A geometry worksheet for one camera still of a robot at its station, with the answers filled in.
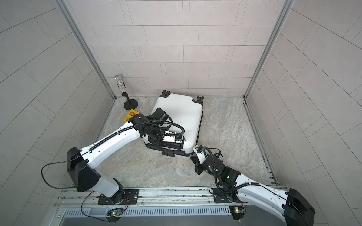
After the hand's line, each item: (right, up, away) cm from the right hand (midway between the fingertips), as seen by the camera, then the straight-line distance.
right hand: (191, 159), depth 78 cm
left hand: (-10, +12, -3) cm, 15 cm away
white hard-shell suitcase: (-3, +27, +5) cm, 27 cm away
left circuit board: (-36, -20, -14) cm, 43 cm away
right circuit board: (+22, -22, -10) cm, 33 cm away
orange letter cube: (-44, +24, +27) cm, 57 cm away
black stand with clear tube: (-48, +32, +32) cm, 66 cm away
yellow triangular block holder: (-46, +22, +25) cm, 57 cm away
